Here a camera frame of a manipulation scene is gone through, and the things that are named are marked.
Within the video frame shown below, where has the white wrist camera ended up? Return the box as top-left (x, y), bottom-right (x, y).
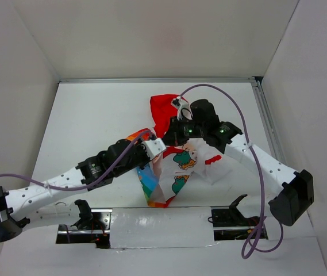
top-left (171, 96), bottom-right (193, 121)
top-left (142, 138), bottom-right (167, 160)

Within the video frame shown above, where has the rainbow white red kids jacket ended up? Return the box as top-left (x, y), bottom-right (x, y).
top-left (126, 94), bottom-right (233, 208)

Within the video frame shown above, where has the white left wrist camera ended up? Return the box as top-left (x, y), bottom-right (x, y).
top-left (142, 138), bottom-right (167, 160)

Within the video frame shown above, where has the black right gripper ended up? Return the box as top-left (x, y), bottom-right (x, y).
top-left (161, 114), bottom-right (207, 145)

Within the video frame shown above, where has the silver taped front panel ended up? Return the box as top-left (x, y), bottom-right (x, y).
top-left (110, 207), bottom-right (216, 249)

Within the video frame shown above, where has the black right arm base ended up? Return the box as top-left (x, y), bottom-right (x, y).
top-left (207, 194), bottom-right (260, 241)

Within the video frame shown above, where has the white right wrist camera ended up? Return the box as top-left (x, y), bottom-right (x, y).
top-left (171, 96), bottom-right (193, 121)

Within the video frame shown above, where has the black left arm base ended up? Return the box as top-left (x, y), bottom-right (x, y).
top-left (56, 200), bottom-right (113, 249)

